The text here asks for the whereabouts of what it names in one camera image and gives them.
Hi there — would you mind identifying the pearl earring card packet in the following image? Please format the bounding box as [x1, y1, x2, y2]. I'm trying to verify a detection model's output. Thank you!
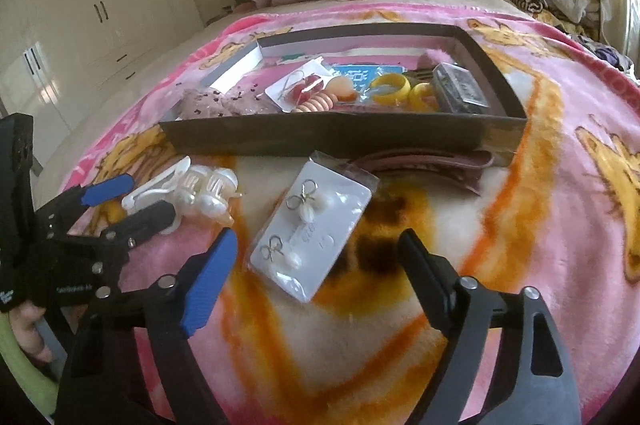
[247, 152, 380, 303]

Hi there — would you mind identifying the clear box rhinestone jewelry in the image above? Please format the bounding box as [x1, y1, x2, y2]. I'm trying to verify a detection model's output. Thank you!
[432, 62, 489, 114]

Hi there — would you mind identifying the person's left hand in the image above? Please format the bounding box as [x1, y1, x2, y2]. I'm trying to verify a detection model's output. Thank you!
[9, 301, 54, 364]

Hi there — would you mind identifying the dark red hair clip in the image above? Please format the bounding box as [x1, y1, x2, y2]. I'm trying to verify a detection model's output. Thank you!
[352, 149, 495, 196]

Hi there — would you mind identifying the pink bear blanket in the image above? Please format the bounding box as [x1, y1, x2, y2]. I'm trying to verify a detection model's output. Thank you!
[65, 3, 639, 424]

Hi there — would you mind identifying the yellow bangle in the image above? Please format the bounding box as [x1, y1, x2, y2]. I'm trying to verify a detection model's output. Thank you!
[369, 73, 411, 107]
[407, 83, 439, 113]

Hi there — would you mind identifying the pink glitter fabric piece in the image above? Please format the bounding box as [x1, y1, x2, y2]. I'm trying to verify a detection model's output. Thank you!
[178, 88, 281, 120]

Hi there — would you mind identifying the dark cardboard tray box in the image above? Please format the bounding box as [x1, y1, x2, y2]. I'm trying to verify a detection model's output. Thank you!
[160, 23, 527, 163]

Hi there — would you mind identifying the cream wardrobe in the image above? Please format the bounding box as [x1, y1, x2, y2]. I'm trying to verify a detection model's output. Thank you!
[1, 0, 203, 164]

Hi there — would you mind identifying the blue printed card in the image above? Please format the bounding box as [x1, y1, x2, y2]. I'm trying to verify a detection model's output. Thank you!
[332, 64, 406, 99]

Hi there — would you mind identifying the pink fluffy pompom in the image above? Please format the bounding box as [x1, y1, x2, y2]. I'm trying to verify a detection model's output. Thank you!
[416, 48, 454, 71]

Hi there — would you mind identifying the bag of clothes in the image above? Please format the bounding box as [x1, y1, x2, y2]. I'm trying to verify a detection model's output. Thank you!
[574, 34, 637, 82]

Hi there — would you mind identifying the pink spiral hair tie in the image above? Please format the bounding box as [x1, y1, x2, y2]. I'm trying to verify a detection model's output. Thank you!
[290, 76, 357, 114]

